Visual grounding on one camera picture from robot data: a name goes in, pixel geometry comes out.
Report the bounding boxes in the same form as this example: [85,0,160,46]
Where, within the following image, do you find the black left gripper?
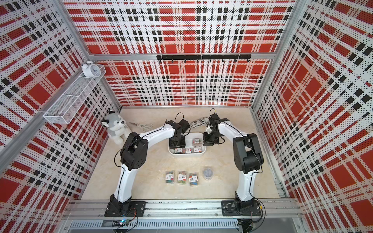
[170,135,187,149]

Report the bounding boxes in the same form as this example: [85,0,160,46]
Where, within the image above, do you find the white plastic storage box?
[168,132,207,157]

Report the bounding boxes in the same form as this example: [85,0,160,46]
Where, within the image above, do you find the round clear paper clip box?
[203,167,214,181]

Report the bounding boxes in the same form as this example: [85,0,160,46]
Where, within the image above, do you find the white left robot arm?
[105,119,190,217]

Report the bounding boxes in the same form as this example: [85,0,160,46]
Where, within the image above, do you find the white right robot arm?
[204,113,264,217]

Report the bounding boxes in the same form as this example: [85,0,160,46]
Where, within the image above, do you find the newspaper print pouch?
[190,116,209,128]

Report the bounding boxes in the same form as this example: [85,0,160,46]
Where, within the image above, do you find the grey white husky plush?
[101,109,132,146]

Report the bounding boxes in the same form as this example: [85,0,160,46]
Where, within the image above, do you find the white alarm clock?
[81,61,101,78]

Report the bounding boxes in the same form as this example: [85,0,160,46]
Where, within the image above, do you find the white handled scissors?
[130,122,153,132]

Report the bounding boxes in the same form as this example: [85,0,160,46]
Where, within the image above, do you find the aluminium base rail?
[63,199,303,220]

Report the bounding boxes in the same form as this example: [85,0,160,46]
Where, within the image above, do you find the black wall hook rail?
[156,54,252,62]

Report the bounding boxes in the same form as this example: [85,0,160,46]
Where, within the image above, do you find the white wire mesh shelf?
[43,64,106,124]

